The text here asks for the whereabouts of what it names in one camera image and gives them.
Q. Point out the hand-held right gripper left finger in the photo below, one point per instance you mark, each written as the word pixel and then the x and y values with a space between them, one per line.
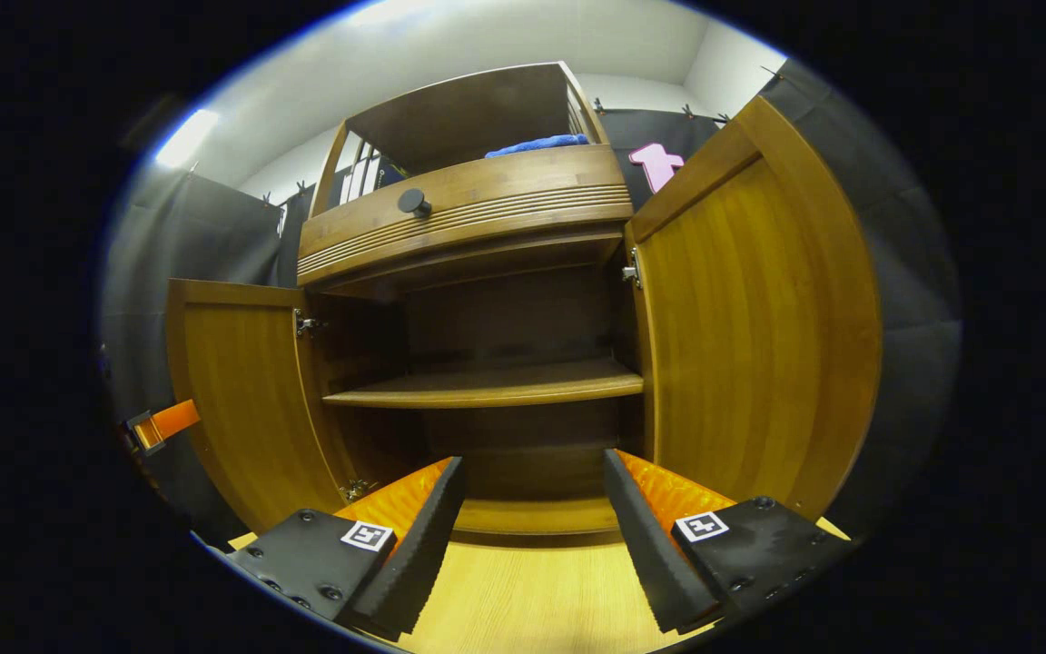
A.
pixel 419 554

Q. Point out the black round drawer knob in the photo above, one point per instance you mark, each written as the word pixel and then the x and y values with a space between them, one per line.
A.
pixel 413 202

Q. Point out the wooden cabinet door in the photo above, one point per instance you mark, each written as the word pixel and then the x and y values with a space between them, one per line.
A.
pixel 241 400
pixel 750 318

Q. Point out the black backdrop cloth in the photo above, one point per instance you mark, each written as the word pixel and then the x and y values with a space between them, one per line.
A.
pixel 205 236

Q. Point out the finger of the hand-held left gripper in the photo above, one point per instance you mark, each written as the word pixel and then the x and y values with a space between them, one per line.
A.
pixel 169 421

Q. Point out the wooden inner cabinet shelf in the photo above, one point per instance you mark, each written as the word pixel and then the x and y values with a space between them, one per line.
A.
pixel 487 386

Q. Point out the white book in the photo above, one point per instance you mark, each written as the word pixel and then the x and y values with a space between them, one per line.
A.
pixel 373 174
pixel 352 186
pixel 362 180

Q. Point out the wooden cabinet drawer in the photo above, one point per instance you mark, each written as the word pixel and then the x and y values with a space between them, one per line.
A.
pixel 523 186

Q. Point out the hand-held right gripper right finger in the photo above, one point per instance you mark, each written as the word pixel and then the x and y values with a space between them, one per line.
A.
pixel 650 554

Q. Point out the blue folded cloth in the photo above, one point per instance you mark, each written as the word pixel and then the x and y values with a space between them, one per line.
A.
pixel 537 143

